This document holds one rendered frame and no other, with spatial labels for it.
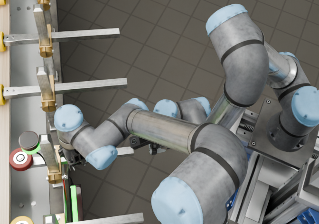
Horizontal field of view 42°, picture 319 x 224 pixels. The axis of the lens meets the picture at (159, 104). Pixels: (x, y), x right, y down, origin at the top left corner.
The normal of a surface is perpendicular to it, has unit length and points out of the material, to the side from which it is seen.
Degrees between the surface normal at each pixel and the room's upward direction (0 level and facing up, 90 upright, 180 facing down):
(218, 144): 25
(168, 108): 0
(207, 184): 14
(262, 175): 0
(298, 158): 0
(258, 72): 47
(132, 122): 59
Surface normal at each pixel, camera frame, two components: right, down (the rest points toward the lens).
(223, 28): -0.64, -0.17
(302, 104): 0.14, -0.37
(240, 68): -0.46, 0.20
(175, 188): -0.29, -0.70
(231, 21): -0.19, -0.40
